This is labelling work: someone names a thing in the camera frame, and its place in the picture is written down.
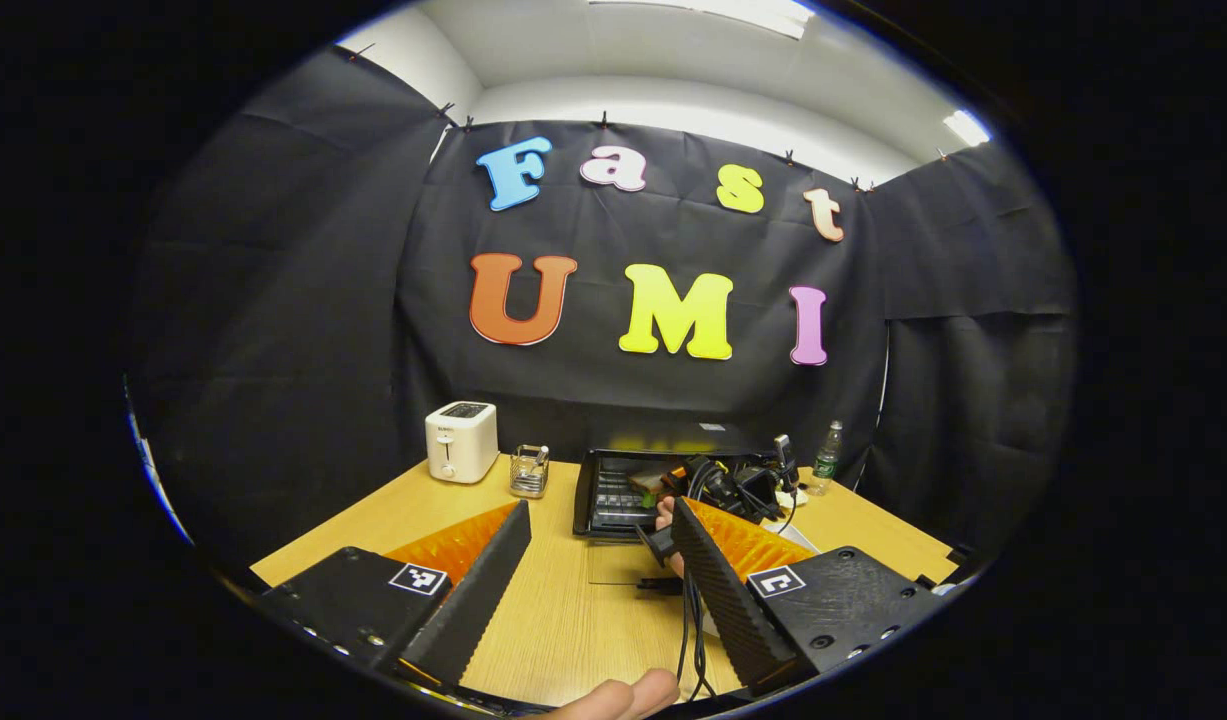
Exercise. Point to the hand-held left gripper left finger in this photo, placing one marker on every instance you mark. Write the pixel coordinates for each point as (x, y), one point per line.
(483, 590)

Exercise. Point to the small ceiling light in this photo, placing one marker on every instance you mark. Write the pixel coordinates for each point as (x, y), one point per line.
(966, 127)

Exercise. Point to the white toaster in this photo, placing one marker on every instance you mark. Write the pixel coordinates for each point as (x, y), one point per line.
(461, 442)

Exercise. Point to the clear plastic water bottle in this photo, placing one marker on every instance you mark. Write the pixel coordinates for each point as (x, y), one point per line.
(826, 462)

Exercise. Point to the black backdrop cloth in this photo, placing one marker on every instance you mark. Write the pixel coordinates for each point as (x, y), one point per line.
(623, 400)

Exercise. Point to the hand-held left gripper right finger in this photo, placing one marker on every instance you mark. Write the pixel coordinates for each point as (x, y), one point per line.
(718, 590)

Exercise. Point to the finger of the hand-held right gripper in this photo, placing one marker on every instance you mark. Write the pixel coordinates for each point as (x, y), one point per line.
(680, 470)

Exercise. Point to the black electric oven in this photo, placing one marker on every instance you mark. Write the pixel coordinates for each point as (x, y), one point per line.
(613, 500)

